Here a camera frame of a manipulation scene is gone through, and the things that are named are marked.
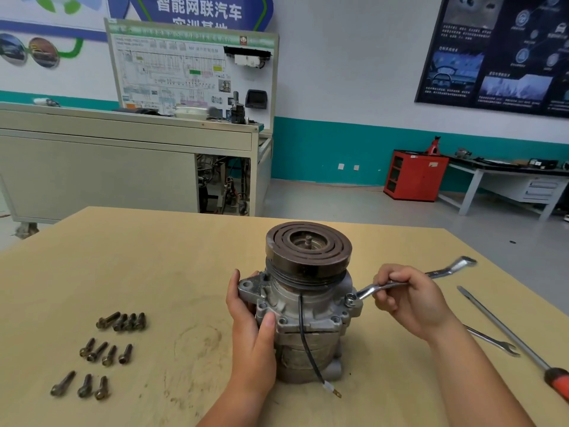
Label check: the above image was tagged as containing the person's right hand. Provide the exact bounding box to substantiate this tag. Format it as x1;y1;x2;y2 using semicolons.
373;264;459;344

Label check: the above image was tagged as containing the blue wall banner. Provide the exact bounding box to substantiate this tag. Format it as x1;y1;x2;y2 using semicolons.
107;0;274;32

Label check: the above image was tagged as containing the white and green wall poster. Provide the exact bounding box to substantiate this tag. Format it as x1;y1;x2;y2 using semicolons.
0;0;108;70

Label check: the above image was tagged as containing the black gear lever assembly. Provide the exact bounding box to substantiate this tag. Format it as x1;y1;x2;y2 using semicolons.
228;91;246;125

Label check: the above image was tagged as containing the person's left hand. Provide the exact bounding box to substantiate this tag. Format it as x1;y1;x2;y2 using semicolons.
226;269;277;398

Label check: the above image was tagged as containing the silver combination wrench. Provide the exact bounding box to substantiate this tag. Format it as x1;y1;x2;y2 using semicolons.
344;256;477;306

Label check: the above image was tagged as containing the red-handled long screwdriver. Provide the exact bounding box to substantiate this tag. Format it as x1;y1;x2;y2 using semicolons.
457;286;569;403

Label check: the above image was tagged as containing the black display unit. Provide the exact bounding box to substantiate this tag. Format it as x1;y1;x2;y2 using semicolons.
245;89;269;110

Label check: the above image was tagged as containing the silver open-end wrench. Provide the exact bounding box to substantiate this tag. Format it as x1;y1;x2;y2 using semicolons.
462;325;521;357

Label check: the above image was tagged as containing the grey training bench cabinet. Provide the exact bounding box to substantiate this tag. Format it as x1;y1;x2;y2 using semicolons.
0;101;273;225

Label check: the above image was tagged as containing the group of dark bolts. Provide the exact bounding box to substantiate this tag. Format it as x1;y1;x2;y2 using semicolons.
50;311;148;401

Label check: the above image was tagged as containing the grey car air-conditioning compressor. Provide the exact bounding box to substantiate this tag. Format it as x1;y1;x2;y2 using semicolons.
237;221;363;399

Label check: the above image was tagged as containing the red tool cabinet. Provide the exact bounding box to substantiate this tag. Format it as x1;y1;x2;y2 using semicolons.
383;149;450;202

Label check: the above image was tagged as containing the grey metal work table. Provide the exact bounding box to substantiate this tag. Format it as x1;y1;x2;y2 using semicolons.
437;154;569;221

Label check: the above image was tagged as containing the wiring diagram training board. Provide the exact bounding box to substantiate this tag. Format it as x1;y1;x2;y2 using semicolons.
104;17;280;131

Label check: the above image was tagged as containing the dark wall poster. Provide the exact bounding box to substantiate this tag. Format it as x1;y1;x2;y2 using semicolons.
414;0;569;119

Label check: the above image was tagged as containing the person's left forearm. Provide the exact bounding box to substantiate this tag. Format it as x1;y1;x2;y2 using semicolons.
197;384;269;427

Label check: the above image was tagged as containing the person's right forearm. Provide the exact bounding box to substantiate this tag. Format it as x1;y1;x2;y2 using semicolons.
424;316;536;427

